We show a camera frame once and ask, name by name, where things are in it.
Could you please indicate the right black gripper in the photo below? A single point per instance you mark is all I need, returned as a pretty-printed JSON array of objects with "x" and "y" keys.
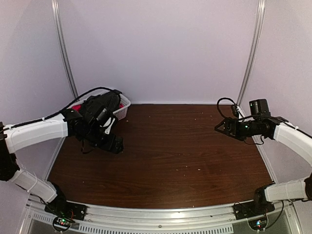
[{"x": 228, "y": 122}]

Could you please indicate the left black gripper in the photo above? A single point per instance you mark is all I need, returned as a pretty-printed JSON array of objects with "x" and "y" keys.
[{"x": 108, "y": 146}]

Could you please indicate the black pinstriped shirt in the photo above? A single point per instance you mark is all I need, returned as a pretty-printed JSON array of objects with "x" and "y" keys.
[{"x": 93, "y": 105}]

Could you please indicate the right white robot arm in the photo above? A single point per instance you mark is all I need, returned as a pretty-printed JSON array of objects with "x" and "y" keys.
[{"x": 282, "y": 131}]

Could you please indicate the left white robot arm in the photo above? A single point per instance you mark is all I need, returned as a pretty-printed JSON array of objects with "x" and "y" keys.
[{"x": 15, "y": 137}]

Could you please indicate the white plastic laundry basket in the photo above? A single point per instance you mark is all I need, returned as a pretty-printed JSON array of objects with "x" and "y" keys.
[{"x": 120, "y": 113}]

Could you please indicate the red garment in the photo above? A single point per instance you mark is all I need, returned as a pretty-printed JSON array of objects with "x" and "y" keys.
[{"x": 76, "y": 107}]

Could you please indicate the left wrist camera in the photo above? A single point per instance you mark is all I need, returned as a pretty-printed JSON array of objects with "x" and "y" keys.
[{"x": 106, "y": 120}]

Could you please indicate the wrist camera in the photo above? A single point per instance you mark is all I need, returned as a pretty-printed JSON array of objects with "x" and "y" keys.
[
  {"x": 106, "y": 120},
  {"x": 259, "y": 107}
]

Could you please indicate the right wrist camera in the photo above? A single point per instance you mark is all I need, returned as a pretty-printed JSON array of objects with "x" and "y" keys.
[{"x": 259, "y": 107}]

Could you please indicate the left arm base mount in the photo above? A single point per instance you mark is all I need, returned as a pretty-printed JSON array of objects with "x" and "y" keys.
[{"x": 66, "y": 213}]

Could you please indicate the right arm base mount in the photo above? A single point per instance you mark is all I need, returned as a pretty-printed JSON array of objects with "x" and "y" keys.
[{"x": 256, "y": 214}]

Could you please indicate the left aluminium corner post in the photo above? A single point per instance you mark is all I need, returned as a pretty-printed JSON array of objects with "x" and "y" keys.
[{"x": 62, "y": 47}]

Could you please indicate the aluminium corner post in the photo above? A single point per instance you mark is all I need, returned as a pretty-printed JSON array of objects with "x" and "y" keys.
[
  {"x": 62, "y": 47},
  {"x": 260, "y": 14}
]

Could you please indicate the right aluminium corner post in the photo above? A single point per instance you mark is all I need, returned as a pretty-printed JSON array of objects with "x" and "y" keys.
[{"x": 260, "y": 14}]

